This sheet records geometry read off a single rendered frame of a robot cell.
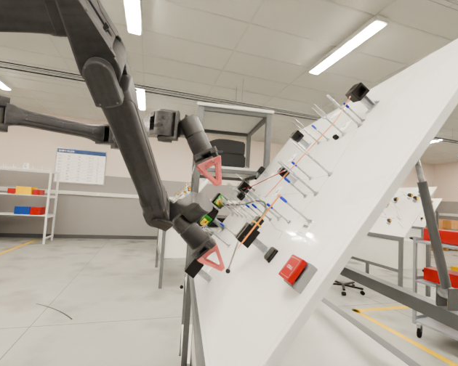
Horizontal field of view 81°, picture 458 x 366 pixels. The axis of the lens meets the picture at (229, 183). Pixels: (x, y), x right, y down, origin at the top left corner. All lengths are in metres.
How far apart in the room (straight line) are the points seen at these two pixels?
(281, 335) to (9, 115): 0.92
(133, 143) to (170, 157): 7.77
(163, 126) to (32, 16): 0.39
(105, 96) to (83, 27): 0.09
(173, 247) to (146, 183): 3.34
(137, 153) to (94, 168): 7.77
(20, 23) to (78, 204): 7.97
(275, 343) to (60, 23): 0.57
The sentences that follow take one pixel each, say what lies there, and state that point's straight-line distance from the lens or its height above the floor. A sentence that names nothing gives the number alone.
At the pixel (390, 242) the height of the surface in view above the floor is 0.77.
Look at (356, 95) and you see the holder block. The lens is 0.96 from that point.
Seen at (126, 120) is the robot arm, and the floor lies 1.36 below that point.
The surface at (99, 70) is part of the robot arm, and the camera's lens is 0.44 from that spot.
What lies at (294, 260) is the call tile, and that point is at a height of 1.13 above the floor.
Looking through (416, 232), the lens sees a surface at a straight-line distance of 8.71.
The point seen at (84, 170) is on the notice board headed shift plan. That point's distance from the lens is 8.35.
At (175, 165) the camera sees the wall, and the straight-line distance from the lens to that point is 8.28.
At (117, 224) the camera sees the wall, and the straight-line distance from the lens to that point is 8.25.
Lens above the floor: 1.23
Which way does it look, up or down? 4 degrees up
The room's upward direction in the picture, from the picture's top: 3 degrees clockwise
